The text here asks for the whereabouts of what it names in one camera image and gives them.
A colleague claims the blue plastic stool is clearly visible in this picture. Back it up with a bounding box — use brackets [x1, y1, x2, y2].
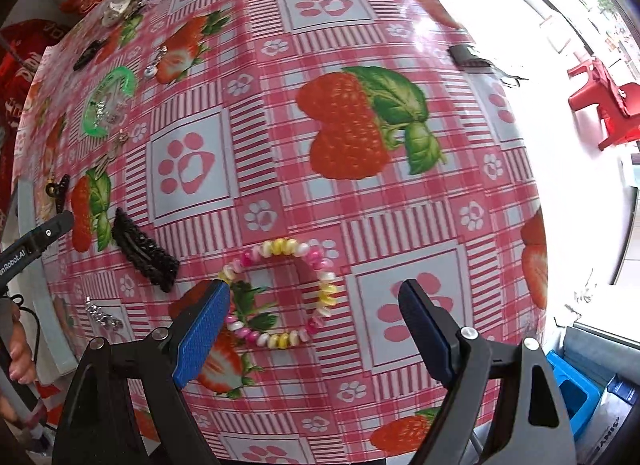
[545, 349, 603, 441]

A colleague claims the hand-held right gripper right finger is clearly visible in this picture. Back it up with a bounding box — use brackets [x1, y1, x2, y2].
[397, 277, 578, 465]

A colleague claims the small silver hair clip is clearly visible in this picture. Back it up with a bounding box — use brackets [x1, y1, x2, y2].
[95, 97, 128, 126]

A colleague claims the black snap hair clip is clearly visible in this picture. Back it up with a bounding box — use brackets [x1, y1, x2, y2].
[111, 207, 180, 293]

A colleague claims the red plastic chair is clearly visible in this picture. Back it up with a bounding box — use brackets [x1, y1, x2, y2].
[567, 57, 640, 152]

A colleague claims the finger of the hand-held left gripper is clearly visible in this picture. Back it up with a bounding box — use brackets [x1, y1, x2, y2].
[15, 210, 76, 253]

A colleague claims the silver rhinestone hair clip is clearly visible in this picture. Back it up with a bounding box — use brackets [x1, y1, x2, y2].
[84, 297, 126, 331]

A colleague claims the person's left hand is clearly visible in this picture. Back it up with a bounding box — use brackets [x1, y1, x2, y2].
[6, 304, 38, 387]

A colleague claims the black tablecloth clip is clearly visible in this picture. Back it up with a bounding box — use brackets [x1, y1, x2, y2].
[447, 44, 528, 88]

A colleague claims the silver dangle hair clip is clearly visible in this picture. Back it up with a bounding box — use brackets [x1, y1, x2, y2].
[144, 45, 168, 78]

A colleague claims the small black claw clip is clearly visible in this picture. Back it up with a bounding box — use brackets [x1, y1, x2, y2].
[45, 174, 71, 213]

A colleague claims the red sofa cover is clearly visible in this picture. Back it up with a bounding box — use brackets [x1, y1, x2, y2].
[0, 20, 71, 196]

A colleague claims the slim gold hair clip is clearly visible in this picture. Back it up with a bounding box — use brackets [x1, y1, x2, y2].
[95, 129, 131, 176]

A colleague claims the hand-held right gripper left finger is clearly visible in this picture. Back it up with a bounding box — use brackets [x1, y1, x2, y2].
[51, 279, 232, 465]

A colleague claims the black cable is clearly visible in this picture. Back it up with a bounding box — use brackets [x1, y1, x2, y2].
[7, 295, 48, 426]

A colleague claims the pink yellow beaded bracelet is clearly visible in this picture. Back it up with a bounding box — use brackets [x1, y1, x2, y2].
[217, 237, 340, 351]

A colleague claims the green plastic bangle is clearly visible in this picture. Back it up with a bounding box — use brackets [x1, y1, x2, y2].
[81, 67, 137, 138]

